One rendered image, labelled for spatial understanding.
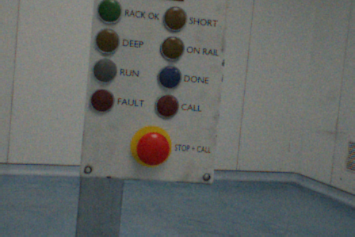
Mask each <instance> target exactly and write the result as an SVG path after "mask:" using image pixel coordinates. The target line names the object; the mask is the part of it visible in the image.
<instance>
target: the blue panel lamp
mask: <svg viewBox="0 0 355 237"><path fill-rule="evenodd" d="M180 79H181V75H180V72H179V71H178V69H176V67H164V68H163V69H162V71H161V72H160V75H159V80H160V82H161V83H162V85H163V86H164V87H167V88H173V87H175V86H177V85H178V83H179V82H180Z"/></svg>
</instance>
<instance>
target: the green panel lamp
mask: <svg viewBox="0 0 355 237"><path fill-rule="evenodd" d="M98 13H99V14H100V17H101V19H102V20H104V21H106V22H114V21H116V20H118V18H119V17H120V14H121V8H120V5H119V4H118V2H116V1H114V0H104V1H103V2H101V4H100V5H99V7H98Z"/></svg>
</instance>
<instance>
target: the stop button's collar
mask: <svg viewBox="0 0 355 237"><path fill-rule="evenodd" d="M148 132H158V133H160V134H162V135H163V136H165V137H166V139H167V141H168V142H169V145H170V152H169V155H168V157H167V159H168V158H169V156H170V154H171V151H172V142H171V138H170V136H169V134H167V132H166V131H165V130H163V128H160V127H157V126H154V125H149V126H146V127H143V128H141V129H140V130H138V131H137V132H136V133H135V135H134V136H133V138H132V140H131V153H132V155H133V158H134V159H135V161H137V163H139V164H140V165H142V166H149V167H154V166H151V165H147V164H146V163H143V162H142V161H141V160H140V158H139V157H138V155H137V152H136V145H137V143H138V142H139V140H140V138H141V137H142V136H143V135H145V134H147V133H148ZM167 159H166V160H167ZM163 162H165V161H163ZM163 162H162V163H160V164H159V165H162V164H163ZM159 165H155V166H159Z"/></svg>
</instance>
